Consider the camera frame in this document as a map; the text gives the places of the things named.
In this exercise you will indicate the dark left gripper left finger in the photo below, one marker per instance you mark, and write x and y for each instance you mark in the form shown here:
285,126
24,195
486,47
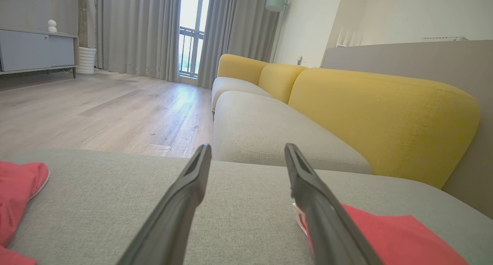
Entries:
169,226

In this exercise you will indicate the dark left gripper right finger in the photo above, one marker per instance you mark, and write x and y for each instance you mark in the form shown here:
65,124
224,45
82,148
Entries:
327,226

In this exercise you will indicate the red white number jersey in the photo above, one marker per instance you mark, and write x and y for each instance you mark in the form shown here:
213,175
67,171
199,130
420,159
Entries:
393,238

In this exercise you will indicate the grey sofa seat cushion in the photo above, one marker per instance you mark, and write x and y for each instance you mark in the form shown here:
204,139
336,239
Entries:
262,130
231,86

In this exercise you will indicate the large yellow sofa backrest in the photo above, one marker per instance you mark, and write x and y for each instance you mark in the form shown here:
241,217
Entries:
385,118

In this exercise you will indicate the small yellow sofa backrest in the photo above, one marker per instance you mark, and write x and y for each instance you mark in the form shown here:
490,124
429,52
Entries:
279,80
238,66

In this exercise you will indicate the red shorts white hem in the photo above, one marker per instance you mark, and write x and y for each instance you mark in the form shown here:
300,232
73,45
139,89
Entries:
15,195

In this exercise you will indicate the white ribbed pot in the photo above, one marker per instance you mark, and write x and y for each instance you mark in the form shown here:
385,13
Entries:
86,60

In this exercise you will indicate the white slatted rack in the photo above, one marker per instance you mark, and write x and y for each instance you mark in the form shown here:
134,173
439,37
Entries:
346,38

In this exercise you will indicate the grey curtain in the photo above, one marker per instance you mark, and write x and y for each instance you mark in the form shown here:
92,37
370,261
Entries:
138,30
238,26

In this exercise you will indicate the balcony glass door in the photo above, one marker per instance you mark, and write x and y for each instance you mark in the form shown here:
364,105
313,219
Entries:
189,10

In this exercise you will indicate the white flat device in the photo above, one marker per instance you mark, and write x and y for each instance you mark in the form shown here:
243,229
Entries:
443,38

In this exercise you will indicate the grey low tv cabinet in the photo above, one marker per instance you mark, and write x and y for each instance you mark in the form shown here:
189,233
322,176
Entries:
34,49

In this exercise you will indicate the brown rough trunk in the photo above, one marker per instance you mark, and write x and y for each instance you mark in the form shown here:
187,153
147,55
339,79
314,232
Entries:
83,16

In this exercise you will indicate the small white figurine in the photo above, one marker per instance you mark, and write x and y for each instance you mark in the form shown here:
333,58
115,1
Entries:
52,26

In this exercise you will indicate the small wall socket plug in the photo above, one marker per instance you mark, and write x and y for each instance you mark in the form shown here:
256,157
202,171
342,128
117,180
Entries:
299,60

